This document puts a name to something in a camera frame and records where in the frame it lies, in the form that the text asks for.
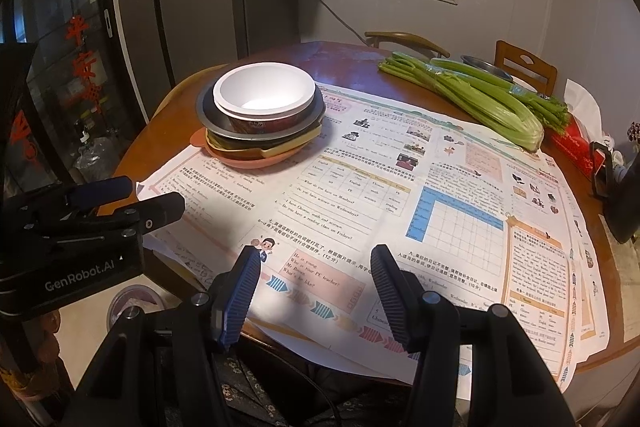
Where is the curved wooden chair back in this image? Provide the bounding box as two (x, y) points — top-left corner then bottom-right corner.
(365, 32), (451, 60)

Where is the clear plastic water bottle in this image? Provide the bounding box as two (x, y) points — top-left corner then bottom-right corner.
(75, 132), (120, 182)

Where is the long red knot decoration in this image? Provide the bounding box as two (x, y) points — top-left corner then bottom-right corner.
(66, 14), (107, 108)

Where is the pink round basin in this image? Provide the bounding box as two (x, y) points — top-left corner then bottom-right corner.
(106, 284), (165, 325)

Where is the printed newspaper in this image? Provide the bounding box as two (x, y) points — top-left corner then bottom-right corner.
(135, 82), (610, 395)

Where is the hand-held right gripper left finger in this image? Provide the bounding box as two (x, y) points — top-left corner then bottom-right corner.
(62, 245), (262, 427)

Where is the white tissue paper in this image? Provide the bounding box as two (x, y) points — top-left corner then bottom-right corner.
(562, 78), (604, 142)

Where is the thin wall cable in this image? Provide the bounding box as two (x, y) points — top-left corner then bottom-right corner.
(305, 0), (370, 45)

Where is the orange plate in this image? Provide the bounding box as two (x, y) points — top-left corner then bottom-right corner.
(190, 126), (312, 170)

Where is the dark floral clothing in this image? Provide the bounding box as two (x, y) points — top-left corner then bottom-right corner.
(212, 349), (416, 427)

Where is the yellow ribbed plate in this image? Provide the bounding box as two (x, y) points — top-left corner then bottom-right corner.
(209, 123), (322, 160)

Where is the white bowl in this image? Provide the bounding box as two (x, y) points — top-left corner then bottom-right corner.
(214, 83), (326, 134)
(213, 63), (317, 112)

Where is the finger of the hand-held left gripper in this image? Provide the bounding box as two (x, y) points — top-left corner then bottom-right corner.
(59, 176), (137, 214)
(80, 192), (187, 238)

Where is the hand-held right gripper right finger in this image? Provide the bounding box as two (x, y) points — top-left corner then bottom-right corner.
(370, 244), (576, 427)

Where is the wooden chair with cutout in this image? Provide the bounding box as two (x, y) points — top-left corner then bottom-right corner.
(495, 40), (558, 98)

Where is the black phone stand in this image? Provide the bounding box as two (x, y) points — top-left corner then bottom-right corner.
(589, 139), (625, 198)

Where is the red tissue pack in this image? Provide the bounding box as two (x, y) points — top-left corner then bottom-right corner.
(542, 114), (610, 174)

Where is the celery bunch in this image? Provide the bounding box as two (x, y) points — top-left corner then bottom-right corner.
(430, 57), (571, 131)
(377, 52), (545, 152)

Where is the steel basin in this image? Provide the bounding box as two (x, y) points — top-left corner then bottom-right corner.
(460, 54), (516, 84)

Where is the small red decoration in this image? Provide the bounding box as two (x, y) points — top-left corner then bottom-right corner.
(12, 111), (40, 164)

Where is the shallow steel bowl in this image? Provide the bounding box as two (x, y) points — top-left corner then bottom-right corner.
(196, 79), (327, 142)

